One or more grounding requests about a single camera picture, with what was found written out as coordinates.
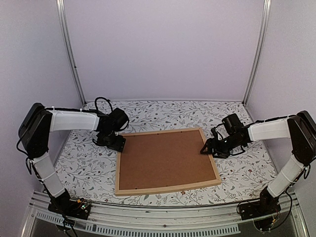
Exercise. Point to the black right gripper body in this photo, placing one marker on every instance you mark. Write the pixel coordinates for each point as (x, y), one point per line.
(222, 149)

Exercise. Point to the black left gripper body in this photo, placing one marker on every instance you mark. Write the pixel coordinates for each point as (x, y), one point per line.
(109, 140)

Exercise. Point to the brown backing board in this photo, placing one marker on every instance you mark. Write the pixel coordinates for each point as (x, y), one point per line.
(165, 160)

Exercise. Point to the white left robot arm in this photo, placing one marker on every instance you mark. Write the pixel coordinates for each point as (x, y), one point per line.
(40, 121)

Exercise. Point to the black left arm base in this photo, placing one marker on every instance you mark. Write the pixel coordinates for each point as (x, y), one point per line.
(64, 205)

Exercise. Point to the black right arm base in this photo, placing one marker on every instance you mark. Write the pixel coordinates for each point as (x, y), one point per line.
(267, 204)

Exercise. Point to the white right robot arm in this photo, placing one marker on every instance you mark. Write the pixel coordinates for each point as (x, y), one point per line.
(299, 128)

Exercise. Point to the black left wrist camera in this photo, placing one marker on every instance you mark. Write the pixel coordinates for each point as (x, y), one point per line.
(115, 121)

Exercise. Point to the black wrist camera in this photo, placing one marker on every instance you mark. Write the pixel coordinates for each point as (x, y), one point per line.
(231, 123)
(115, 121)

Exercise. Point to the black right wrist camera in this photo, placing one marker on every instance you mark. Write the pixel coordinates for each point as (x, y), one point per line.
(231, 123)

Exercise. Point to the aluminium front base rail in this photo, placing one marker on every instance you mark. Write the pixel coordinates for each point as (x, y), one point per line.
(113, 220)

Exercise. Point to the right aluminium corner post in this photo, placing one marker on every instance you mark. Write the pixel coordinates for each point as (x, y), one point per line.
(258, 52)

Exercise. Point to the aluminium corner post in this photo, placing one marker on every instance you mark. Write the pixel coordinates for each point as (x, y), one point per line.
(258, 52)
(69, 51)

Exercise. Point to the left aluminium corner post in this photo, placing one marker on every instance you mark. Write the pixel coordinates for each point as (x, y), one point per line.
(69, 51)

